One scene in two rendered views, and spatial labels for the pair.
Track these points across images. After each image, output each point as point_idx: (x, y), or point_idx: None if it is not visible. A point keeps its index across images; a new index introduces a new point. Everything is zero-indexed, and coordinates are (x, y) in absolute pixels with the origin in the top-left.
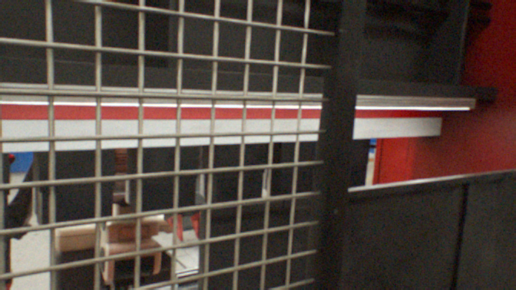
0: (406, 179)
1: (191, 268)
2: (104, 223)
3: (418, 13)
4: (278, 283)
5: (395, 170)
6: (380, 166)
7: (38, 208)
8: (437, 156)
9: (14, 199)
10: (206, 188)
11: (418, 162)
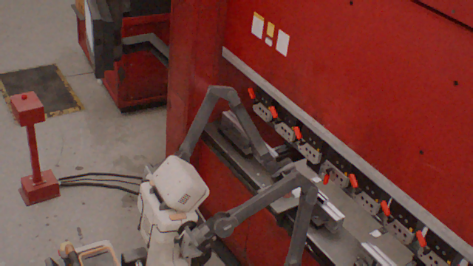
0: (213, 84)
1: (318, 194)
2: (206, 259)
3: None
4: None
5: (205, 83)
6: (194, 85)
7: (380, 208)
8: (231, 63)
9: (301, 258)
10: (321, 158)
11: (220, 72)
